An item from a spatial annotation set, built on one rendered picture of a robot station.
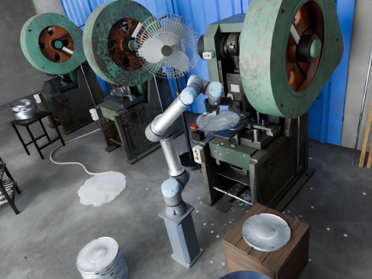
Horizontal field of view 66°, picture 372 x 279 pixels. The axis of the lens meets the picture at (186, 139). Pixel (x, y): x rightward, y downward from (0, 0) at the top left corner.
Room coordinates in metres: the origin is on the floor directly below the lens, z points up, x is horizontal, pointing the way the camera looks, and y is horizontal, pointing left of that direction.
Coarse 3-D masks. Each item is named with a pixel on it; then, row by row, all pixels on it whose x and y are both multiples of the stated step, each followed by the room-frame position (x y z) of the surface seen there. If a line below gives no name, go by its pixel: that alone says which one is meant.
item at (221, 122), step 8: (224, 112) 1.64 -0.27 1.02; (232, 112) 1.64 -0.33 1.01; (200, 120) 1.71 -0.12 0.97; (208, 120) 1.71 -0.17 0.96; (216, 120) 1.72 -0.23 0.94; (224, 120) 1.72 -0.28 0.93; (232, 120) 1.70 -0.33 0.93; (208, 128) 1.78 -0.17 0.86; (216, 128) 1.78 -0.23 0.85; (224, 128) 1.78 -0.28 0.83
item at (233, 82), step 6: (228, 72) 1.98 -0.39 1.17; (234, 72) 1.95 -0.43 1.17; (228, 78) 1.95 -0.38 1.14; (234, 78) 1.92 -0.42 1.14; (228, 84) 1.96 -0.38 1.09; (234, 84) 1.92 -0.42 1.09; (240, 84) 1.88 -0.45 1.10; (228, 90) 1.97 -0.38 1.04; (234, 90) 1.92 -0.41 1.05; (240, 90) 1.88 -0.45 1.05; (228, 96) 1.96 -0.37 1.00; (234, 96) 1.93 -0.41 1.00; (240, 96) 1.89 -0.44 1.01; (234, 102) 1.89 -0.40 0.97; (240, 102) 1.87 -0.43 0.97; (246, 102) 1.87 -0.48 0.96; (234, 108) 1.90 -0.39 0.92; (240, 108) 1.86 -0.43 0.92; (246, 108) 1.87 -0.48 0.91
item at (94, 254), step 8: (104, 240) 1.52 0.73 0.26; (112, 240) 1.51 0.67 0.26; (88, 248) 1.48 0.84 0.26; (96, 248) 1.46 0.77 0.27; (104, 248) 1.44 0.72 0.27; (112, 248) 1.44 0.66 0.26; (80, 256) 1.42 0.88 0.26; (88, 256) 1.40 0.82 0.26; (96, 256) 1.39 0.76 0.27; (104, 256) 1.38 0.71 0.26; (112, 256) 1.36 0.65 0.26; (80, 264) 1.35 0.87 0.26; (88, 264) 1.34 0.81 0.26; (96, 264) 1.33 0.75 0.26; (104, 264) 1.31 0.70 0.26; (88, 272) 1.27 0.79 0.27
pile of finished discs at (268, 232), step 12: (252, 216) 1.37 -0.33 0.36; (264, 216) 1.35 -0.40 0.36; (276, 216) 1.33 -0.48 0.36; (252, 228) 1.27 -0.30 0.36; (264, 228) 1.25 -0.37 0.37; (276, 228) 1.24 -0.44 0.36; (288, 228) 1.22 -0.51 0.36; (252, 240) 1.18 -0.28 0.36; (264, 240) 1.17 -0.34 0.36; (276, 240) 1.15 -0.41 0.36; (288, 240) 1.13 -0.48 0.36
